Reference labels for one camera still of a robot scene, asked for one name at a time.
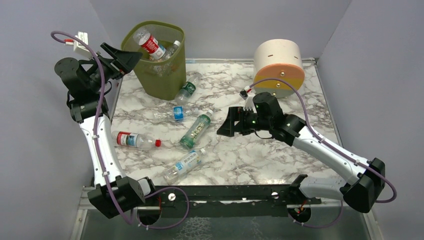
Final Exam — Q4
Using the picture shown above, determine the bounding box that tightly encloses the green tea bottle white cap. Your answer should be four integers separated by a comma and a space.
179, 109, 214, 150

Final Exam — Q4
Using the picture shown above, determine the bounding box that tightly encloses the clear bottle blue purple label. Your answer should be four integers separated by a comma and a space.
161, 40, 181, 61

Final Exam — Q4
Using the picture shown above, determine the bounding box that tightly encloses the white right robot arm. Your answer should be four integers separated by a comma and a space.
216, 92, 385, 213

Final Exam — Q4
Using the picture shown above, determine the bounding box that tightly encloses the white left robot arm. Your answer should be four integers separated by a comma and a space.
54, 42, 156, 219

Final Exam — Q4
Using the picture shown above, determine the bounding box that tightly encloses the green plastic waste bin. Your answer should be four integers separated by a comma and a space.
120, 20, 186, 101

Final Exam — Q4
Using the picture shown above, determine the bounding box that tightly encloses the clear bottle blue band label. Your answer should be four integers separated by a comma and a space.
153, 106, 199, 122

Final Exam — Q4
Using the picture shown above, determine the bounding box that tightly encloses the clear bottle dark green label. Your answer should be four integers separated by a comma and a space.
174, 72, 202, 106

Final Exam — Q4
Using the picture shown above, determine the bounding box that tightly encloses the cream cylinder with coloured face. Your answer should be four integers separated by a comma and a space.
253, 39, 305, 98

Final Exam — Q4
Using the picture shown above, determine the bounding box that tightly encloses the clear bottle red blue label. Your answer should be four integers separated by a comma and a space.
111, 130, 162, 151

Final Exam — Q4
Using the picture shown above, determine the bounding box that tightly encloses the clear bottle light blue label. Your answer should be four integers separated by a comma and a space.
162, 148, 207, 185

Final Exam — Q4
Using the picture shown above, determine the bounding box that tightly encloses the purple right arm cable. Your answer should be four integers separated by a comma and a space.
249, 78, 398, 230

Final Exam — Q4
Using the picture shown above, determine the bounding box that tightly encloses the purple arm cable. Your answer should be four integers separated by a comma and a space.
50, 30, 190, 231
249, 78, 398, 230

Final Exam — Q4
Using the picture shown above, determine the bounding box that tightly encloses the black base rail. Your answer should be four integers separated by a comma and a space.
136, 182, 322, 223

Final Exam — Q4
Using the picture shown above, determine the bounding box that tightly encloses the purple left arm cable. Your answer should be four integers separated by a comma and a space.
50, 30, 190, 231

